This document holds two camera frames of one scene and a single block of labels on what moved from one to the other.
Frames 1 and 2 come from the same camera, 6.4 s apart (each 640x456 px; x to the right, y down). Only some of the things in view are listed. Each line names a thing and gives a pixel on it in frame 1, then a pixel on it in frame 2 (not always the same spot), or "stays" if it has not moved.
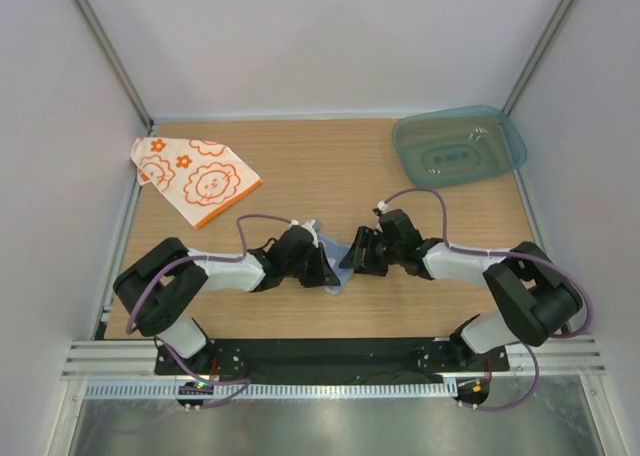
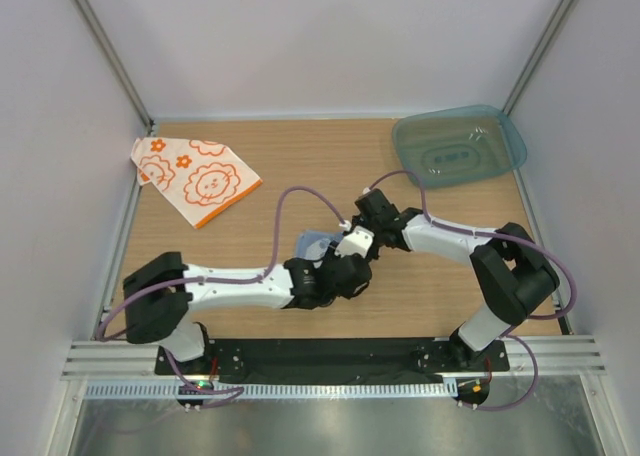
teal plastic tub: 456,144 stays
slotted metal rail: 276,391 stays
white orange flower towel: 199,178 stays
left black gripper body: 309,270 to 331,257
